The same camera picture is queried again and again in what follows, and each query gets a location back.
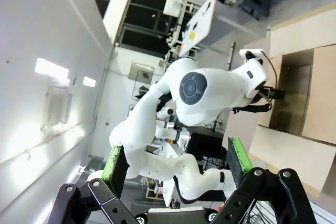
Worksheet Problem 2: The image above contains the white board with holes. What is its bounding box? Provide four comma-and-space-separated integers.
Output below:
182, 0, 217, 51

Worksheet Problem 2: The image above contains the white square box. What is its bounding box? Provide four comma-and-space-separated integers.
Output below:
163, 0, 185, 16

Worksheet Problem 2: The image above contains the large brown cardboard box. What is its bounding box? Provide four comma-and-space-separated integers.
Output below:
223, 6, 336, 198

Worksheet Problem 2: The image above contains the small rectangular ceiling light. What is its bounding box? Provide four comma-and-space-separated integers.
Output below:
83, 76, 97, 87

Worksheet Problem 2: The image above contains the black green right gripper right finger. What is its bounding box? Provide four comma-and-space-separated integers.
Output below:
217, 137, 317, 224

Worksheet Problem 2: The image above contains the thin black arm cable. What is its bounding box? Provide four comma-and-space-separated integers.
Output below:
261, 50, 279, 90

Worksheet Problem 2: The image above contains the white ceiling air conditioner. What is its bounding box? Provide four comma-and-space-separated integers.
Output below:
40, 78, 77, 132

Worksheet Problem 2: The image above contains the black monitor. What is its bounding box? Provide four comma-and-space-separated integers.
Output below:
187, 132, 227, 158

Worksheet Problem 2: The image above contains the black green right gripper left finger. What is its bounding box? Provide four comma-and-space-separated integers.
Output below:
49, 145, 148, 224

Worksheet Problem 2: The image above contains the dark grey cabinet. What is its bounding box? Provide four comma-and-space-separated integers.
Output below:
237, 0, 271, 21

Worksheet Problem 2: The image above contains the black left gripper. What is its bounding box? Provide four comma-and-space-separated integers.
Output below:
264, 87, 286, 101

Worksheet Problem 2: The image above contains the large rectangular ceiling light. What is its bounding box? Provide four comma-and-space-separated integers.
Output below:
35, 57, 70, 78

